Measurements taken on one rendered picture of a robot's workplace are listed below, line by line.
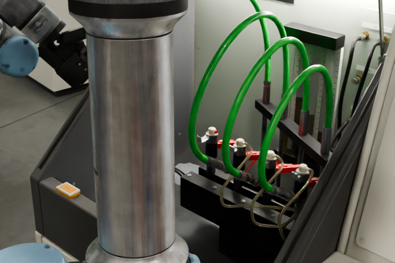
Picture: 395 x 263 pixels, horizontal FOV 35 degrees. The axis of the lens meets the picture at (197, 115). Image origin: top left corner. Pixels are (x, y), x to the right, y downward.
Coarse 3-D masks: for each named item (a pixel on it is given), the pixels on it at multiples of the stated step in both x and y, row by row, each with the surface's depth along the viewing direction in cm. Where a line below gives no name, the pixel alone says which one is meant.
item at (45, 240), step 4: (44, 240) 152; (48, 240) 152; (48, 244) 152; (52, 244) 151; (60, 248) 149; (64, 252) 148; (64, 256) 148; (68, 256) 147; (72, 256) 147; (68, 260) 147; (72, 260) 146; (76, 260) 145
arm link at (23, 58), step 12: (0, 24) 108; (0, 36) 108; (12, 36) 109; (24, 36) 111; (0, 48) 108; (12, 48) 108; (24, 48) 109; (36, 48) 111; (0, 60) 108; (12, 60) 108; (24, 60) 110; (36, 60) 112; (12, 72) 109; (24, 72) 111
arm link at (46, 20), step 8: (48, 8) 125; (40, 16) 123; (48, 16) 124; (56, 16) 126; (32, 24) 123; (40, 24) 122; (48, 24) 124; (56, 24) 125; (24, 32) 125; (32, 32) 124; (40, 32) 123; (48, 32) 124; (32, 40) 125; (40, 40) 125
